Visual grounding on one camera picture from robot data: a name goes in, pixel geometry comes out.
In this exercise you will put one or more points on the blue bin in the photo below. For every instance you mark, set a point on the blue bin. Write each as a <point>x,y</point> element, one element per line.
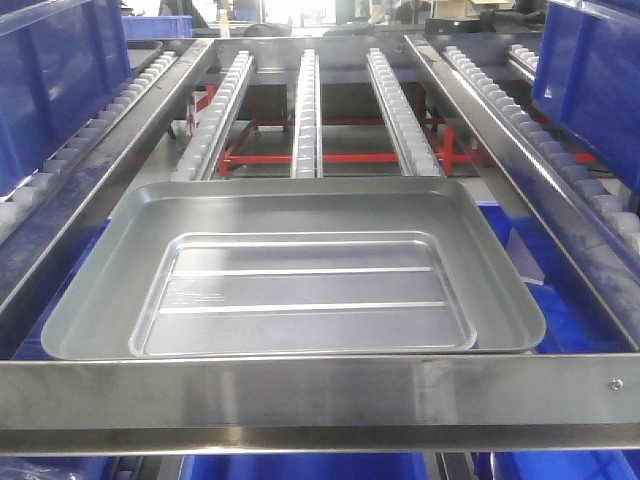
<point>61,62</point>
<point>587,79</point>

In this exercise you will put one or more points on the blue bin upper left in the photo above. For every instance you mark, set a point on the blue bin upper left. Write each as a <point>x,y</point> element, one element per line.
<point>61,62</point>

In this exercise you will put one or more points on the blue bin upper right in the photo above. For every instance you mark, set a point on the blue bin upper right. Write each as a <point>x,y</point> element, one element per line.
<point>587,79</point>

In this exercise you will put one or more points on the red metal cart frame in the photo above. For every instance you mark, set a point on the red metal cart frame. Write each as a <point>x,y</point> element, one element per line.
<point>439,133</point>

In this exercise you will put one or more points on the large grey metal tray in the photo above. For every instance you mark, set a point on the large grey metal tray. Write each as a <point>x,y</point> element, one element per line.
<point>98,313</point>

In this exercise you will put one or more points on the steel lane divider right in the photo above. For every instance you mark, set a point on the steel lane divider right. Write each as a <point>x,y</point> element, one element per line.
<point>591,260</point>

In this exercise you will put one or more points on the roller track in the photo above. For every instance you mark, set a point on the roller track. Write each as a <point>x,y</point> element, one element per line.
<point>610,207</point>
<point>32,191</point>
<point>307,152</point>
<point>201,157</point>
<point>414,154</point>

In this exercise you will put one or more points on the far right roller track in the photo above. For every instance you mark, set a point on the far right roller track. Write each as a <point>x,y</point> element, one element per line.
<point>610,207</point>

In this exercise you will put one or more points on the steel lane divider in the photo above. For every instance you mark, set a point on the steel lane divider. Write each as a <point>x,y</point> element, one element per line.
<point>40,252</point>
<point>591,260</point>

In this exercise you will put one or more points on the small silver ridged tray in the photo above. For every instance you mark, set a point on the small silver ridged tray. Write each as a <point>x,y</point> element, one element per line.
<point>300,293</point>

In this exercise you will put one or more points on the steel lane divider left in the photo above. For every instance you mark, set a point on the steel lane divider left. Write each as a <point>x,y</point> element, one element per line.
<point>40,252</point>

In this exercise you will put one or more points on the steel rack front rail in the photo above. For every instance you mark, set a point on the steel rack front rail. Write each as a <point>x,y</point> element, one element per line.
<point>398,403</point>

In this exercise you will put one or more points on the far left roller track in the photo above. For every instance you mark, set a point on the far left roller track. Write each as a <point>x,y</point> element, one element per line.
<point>32,191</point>

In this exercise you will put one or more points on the centre roller track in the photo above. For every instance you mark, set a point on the centre roller track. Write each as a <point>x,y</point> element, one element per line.
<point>307,152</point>

